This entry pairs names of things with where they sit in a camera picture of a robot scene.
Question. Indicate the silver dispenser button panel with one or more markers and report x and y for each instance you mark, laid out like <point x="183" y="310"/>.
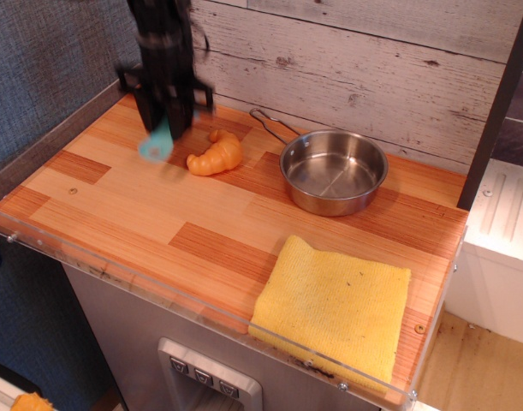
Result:
<point x="197" y="382"/>

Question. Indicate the dark vertical post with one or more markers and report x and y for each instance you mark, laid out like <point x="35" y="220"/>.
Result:
<point x="504" y="95"/>

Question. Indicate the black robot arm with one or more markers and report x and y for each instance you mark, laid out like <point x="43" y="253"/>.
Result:
<point x="162" y="18"/>

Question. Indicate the clear acrylic guard rail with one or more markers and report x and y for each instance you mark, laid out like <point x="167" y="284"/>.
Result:
<point x="216" y="265"/>

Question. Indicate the orange object bottom left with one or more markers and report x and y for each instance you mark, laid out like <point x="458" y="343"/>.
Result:
<point x="31" y="402"/>

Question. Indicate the yellow cloth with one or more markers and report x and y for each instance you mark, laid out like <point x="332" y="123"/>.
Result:
<point x="339" y="313"/>

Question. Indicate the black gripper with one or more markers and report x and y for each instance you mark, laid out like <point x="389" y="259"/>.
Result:
<point x="166" y="79"/>

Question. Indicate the teal brush with white bristles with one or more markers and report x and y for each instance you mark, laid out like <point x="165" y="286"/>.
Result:
<point x="159" y="144"/>

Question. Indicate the stainless steel saucepan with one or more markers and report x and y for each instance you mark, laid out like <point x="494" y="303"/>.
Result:
<point x="331" y="172"/>

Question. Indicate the orange toy croissant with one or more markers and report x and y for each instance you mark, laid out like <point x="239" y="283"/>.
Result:
<point x="225" y="153"/>

